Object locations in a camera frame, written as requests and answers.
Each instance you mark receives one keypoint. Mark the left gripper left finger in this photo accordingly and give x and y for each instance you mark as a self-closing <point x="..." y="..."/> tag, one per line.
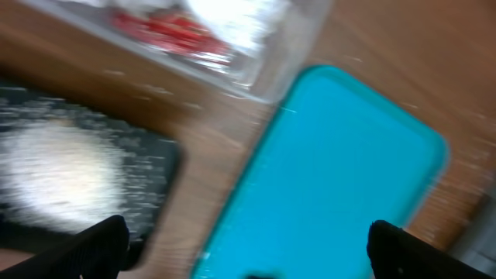
<point x="97" y="252"/>

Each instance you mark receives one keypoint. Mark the clear plastic waste bin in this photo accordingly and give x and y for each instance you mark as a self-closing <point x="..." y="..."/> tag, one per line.
<point x="263" y="78"/>

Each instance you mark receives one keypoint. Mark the black rectangular tray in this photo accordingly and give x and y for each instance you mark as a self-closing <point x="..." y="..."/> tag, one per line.
<point x="150" y="165"/>

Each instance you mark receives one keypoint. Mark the red snack wrapper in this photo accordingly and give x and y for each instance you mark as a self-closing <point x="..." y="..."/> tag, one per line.
<point x="176" y="33"/>

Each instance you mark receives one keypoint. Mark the teal plastic serving tray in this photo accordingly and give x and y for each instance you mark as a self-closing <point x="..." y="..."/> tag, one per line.
<point x="336" y="157"/>

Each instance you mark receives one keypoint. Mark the pile of white rice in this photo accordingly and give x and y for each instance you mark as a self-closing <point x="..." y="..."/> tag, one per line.
<point x="60" y="177"/>

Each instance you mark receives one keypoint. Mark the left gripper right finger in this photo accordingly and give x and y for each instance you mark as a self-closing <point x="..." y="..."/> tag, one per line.
<point x="396" y="254"/>

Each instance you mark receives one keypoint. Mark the grey dishwasher rack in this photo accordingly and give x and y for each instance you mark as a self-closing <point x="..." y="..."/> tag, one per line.
<point x="476" y="246"/>

